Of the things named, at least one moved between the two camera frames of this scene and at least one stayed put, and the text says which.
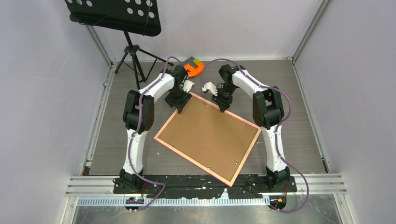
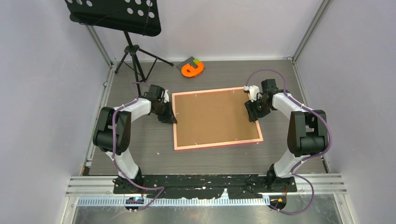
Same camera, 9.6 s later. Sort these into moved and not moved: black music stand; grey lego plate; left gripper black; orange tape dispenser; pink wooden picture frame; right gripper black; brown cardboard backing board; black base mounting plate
Moved: pink wooden picture frame; brown cardboard backing board; right gripper black; left gripper black
Not moved: black music stand; grey lego plate; black base mounting plate; orange tape dispenser
